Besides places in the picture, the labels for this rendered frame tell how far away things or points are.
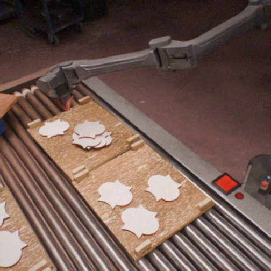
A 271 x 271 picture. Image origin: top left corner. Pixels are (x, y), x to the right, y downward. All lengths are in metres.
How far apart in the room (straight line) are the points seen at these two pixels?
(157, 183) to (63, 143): 0.47
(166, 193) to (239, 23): 0.62
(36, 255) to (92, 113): 0.74
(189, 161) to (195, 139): 1.49
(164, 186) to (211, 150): 1.56
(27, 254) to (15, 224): 0.13
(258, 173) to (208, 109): 1.06
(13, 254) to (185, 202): 0.59
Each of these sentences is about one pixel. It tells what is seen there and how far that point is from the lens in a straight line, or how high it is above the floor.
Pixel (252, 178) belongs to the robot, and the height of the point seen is 0.24.
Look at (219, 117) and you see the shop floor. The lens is 3.15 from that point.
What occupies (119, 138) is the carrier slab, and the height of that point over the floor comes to 0.94.
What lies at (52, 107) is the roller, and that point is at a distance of 1.80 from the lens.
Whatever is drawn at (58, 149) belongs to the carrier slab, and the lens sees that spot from 1.52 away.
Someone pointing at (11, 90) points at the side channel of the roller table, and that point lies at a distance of 1.99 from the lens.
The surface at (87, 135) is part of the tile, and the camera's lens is 1.49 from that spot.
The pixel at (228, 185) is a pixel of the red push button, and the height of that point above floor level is 0.93.
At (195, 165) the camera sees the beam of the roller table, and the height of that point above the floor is 0.91.
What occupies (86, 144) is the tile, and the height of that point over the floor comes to 0.97.
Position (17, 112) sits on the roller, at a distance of 1.83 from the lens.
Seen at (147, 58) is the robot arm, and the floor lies 1.37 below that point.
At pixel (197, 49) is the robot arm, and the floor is 1.42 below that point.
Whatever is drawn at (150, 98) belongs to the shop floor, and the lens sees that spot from 3.36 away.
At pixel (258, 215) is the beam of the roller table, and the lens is 1.29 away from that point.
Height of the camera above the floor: 1.92
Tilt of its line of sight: 41 degrees down
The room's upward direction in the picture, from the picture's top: 5 degrees counter-clockwise
